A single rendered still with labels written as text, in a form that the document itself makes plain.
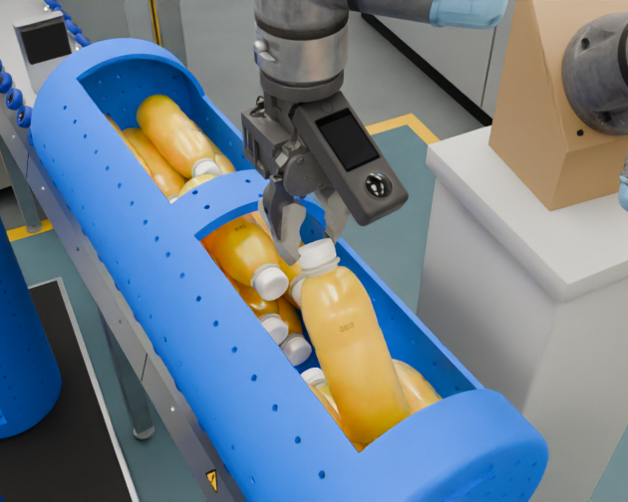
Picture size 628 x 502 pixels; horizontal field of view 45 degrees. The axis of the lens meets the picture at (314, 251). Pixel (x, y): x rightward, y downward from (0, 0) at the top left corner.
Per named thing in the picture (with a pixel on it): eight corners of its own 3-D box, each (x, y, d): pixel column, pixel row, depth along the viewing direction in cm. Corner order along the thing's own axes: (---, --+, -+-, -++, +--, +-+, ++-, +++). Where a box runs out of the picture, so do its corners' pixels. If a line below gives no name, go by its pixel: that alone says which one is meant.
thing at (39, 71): (76, 75, 169) (60, 10, 158) (82, 84, 167) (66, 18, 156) (31, 88, 165) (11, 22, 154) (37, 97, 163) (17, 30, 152)
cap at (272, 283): (281, 283, 95) (289, 292, 94) (254, 295, 93) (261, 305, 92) (280, 261, 92) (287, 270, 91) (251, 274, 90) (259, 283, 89)
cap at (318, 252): (299, 267, 78) (293, 251, 78) (334, 254, 79) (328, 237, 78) (304, 273, 74) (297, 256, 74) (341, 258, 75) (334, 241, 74)
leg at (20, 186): (40, 220, 273) (-12, 65, 230) (45, 230, 270) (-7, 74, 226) (24, 226, 271) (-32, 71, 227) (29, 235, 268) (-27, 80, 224)
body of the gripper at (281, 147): (308, 138, 77) (308, 28, 68) (357, 184, 72) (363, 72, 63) (241, 162, 74) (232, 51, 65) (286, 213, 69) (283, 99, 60)
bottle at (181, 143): (165, 133, 130) (215, 193, 119) (129, 127, 125) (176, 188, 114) (180, 97, 127) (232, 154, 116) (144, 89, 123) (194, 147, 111)
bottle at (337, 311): (342, 427, 82) (282, 269, 80) (402, 403, 83) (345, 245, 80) (355, 452, 75) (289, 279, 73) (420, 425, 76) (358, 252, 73)
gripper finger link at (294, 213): (269, 236, 80) (280, 162, 74) (298, 271, 76) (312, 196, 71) (242, 243, 78) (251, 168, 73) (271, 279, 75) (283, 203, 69)
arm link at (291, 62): (367, 24, 60) (277, 53, 57) (364, 76, 63) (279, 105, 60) (316, -12, 64) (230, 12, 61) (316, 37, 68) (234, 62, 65)
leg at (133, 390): (150, 418, 214) (108, 260, 170) (157, 434, 210) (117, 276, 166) (130, 428, 211) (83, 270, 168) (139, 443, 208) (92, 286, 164)
